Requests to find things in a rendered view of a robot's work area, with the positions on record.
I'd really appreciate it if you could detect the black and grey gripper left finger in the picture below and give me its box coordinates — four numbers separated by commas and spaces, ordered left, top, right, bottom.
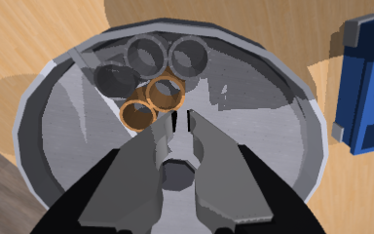
30, 110, 177, 234

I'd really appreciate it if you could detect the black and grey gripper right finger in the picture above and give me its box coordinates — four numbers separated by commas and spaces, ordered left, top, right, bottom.
187, 109, 326, 234

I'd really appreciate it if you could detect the blue crate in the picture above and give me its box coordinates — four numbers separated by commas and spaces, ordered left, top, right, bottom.
331, 14, 374, 156

